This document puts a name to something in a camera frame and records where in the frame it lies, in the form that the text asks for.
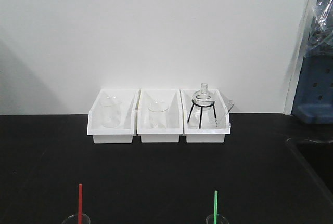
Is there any black wire tripod stand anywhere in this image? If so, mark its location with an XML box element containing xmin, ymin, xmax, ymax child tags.
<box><xmin>187</xmin><ymin>99</ymin><xmax>217</xmax><ymax>129</ymax></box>

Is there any left white storage bin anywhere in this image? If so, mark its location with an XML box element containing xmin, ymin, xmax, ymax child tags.
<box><xmin>87</xmin><ymin>89</ymin><xmax>139</xmax><ymax>144</ymax></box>

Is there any clear bag of pegs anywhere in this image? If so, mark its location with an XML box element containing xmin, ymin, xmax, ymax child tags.
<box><xmin>305</xmin><ymin>0</ymin><xmax>332</xmax><ymax>57</ymax></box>

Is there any black lab sink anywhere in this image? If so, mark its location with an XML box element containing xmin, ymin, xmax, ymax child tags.
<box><xmin>285</xmin><ymin>138</ymin><xmax>332</xmax><ymax>204</ymax></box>

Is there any clear cup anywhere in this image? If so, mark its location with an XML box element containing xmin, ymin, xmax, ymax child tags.
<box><xmin>61</xmin><ymin>213</ymin><xmax>91</xmax><ymax>224</ymax></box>
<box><xmin>205</xmin><ymin>214</ymin><xmax>229</xmax><ymax>224</ymax></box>

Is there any middle glass beaker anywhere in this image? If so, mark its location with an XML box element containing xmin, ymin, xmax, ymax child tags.
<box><xmin>148</xmin><ymin>101</ymin><xmax>169</xmax><ymax>129</ymax></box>

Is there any blue pegboard drying rack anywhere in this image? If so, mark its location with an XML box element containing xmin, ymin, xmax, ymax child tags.
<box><xmin>291</xmin><ymin>0</ymin><xmax>332</xmax><ymax>124</ymax></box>

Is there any red plastic spoon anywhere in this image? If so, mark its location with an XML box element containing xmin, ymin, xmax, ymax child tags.
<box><xmin>78</xmin><ymin>183</ymin><xmax>83</xmax><ymax>224</ymax></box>

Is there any left glass beaker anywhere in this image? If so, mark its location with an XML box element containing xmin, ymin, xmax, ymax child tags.
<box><xmin>100</xmin><ymin>96</ymin><xmax>121</xmax><ymax>128</ymax></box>

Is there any right white storage bin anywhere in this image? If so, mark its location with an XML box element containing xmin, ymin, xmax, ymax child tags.
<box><xmin>180</xmin><ymin>89</ymin><xmax>231</xmax><ymax>143</ymax></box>

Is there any white storage bin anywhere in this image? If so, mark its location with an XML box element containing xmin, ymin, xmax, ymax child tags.
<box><xmin>180</xmin><ymin>89</ymin><xmax>231</xmax><ymax>143</ymax></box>
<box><xmin>137</xmin><ymin>89</ymin><xmax>183</xmax><ymax>143</ymax></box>
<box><xmin>87</xmin><ymin>89</ymin><xmax>139</xmax><ymax>144</ymax></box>

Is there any clear plastic scoop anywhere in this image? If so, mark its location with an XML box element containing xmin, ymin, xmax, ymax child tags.
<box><xmin>210</xmin><ymin>100</ymin><xmax>235</xmax><ymax>128</ymax></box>

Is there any round glass flask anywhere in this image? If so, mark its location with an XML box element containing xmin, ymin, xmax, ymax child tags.
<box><xmin>192</xmin><ymin>83</ymin><xmax>214</xmax><ymax>107</ymax></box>

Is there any left clear cup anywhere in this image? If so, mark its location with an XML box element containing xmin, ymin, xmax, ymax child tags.
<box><xmin>61</xmin><ymin>213</ymin><xmax>91</xmax><ymax>224</ymax></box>

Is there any middle white storage bin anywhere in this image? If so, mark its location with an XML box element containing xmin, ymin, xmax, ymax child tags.
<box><xmin>137</xmin><ymin>89</ymin><xmax>183</xmax><ymax>143</ymax></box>

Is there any glass beaker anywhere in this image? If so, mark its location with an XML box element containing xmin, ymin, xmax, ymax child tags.
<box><xmin>148</xmin><ymin>101</ymin><xmax>169</xmax><ymax>129</ymax></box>
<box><xmin>100</xmin><ymin>96</ymin><xmax>121</xmax><ymax>128</ymax></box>

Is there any right clear cup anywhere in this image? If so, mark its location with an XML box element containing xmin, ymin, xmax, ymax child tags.
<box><xmin>205</xmin><ymin>214</ymin><xmax>229</xmax><ymax>224</ymax></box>

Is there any green plastic spoon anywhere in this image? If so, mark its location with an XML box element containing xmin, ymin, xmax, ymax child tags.
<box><xmin>213</xmin><ymin>190</ymin><xmax>218</xmax><ymax>224</ymax></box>

